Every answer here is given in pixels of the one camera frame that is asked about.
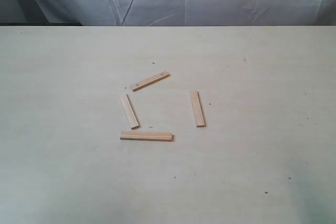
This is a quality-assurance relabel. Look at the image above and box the long bottom wooden stick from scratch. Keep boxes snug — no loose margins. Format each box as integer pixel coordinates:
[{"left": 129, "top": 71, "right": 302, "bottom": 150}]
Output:
[{"left": 120, "top": 131, "right": 173, "bottom": 142}]

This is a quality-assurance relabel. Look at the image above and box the wooden stick with holes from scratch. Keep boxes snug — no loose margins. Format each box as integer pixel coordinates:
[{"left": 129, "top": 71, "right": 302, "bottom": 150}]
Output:
[{"left": 130, "top": 71, "right": 170, "bottom": 92}]

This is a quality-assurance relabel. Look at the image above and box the short wooden stick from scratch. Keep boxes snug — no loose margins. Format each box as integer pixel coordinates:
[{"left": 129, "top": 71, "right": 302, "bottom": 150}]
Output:
[{"left": 119, "top": 94, "right": 140, "bottom": 130}]

